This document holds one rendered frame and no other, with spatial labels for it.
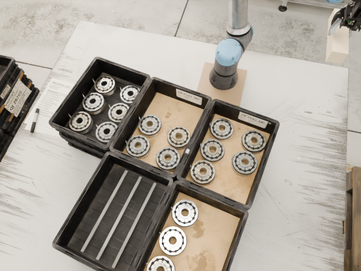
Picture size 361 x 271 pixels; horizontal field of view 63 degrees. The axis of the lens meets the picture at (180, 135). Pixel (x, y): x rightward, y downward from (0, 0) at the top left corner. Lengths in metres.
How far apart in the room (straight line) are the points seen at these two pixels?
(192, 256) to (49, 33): 2.50
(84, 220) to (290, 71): 1.28
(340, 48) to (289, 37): 1.60
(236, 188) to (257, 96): 0.57
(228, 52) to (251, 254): 0.89
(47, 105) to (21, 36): 1.59
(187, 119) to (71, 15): 2.13
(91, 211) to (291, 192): 0.87
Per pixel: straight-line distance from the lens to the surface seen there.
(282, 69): 1.74
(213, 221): 1.20
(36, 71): 2.88
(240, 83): 1.61
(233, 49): 1.44
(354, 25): 1.32
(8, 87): 2.17
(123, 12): 3.11
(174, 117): 1.36
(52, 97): 1.73
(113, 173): 1.29
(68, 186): 1.47
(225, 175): 1.25
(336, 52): 1.34
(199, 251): 1.19
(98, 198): 1.27
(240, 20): 1.45
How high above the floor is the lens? 2.01
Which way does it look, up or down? 64 degrees down
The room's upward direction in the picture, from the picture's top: 4 degrees counter-clockwise
